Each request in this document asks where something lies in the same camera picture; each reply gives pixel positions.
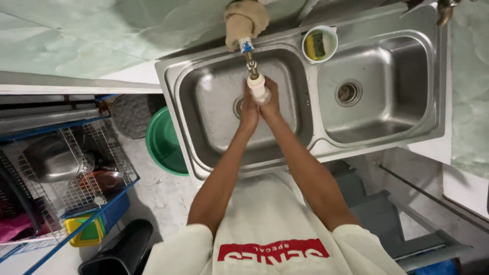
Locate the person's right hand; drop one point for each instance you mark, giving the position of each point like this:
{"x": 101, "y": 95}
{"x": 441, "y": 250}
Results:
{"x": 271, "y": 109}

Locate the person's left hand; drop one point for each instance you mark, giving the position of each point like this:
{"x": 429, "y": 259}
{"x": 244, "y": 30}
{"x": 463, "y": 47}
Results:
{"x": 248, "y": 112}

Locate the person's left fingers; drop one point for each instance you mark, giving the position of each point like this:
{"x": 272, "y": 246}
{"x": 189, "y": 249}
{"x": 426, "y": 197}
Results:
{"x": 245, "y": 91}

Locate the person's right fingers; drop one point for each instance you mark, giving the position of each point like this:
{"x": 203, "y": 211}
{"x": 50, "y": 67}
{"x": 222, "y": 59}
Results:
{"x": 272, "y": 88}

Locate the stainless steel double sink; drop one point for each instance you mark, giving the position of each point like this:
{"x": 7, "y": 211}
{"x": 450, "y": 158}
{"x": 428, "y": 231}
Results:
{"x": 305, "y": 99}

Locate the faucet with cloth-wrapped base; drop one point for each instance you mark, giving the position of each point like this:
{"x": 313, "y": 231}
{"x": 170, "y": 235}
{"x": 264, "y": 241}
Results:
{"x": 247, "y": 42}

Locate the yellow green sponge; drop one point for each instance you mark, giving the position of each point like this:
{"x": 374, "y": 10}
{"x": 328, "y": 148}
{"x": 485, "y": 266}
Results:
{"x": 316, "y": 45}

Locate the white cup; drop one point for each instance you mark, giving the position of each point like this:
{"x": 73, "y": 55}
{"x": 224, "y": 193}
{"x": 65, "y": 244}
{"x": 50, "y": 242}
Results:
{"x": 331, "y": 49}

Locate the green plastic basin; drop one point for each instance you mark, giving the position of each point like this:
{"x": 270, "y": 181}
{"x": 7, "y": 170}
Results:
{"x": 164, "y": 145}

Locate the person's white shirt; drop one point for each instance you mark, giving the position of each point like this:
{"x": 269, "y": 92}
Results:
{"x": 267, "y": 236}

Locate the grey metal stand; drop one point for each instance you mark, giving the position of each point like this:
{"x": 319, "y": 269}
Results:
{"x": 393, "y": 225}

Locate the brass tap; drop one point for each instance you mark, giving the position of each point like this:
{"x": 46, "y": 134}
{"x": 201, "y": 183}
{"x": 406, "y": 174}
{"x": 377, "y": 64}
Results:
{"x": 444, "y": 11}

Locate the black bin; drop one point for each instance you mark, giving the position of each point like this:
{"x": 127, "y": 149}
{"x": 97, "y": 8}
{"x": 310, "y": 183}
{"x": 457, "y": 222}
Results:
{"x": 118, "y": 252}

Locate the yellow green plastic container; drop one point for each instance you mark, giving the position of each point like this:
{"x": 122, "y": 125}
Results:
{"x": 86, "y": 233}

